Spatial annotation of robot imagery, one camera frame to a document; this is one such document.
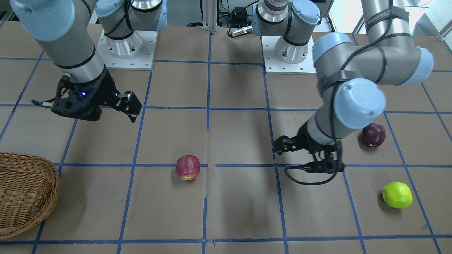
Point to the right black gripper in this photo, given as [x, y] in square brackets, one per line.
[101, 89]

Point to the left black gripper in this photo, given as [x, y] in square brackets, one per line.
[308, 140]

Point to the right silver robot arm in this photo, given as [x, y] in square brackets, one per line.
[60, 28]

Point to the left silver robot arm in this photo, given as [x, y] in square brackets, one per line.
[348, 79]

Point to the wicker basket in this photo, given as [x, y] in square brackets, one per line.
[29, 189]

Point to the dark red apple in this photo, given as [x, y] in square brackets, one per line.
[373, 135]

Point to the green apple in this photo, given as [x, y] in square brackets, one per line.
[397, 195]

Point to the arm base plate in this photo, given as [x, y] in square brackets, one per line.
[134, 53]
[283, 58]

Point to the aluminium frame post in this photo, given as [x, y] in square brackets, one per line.
[210, 15]

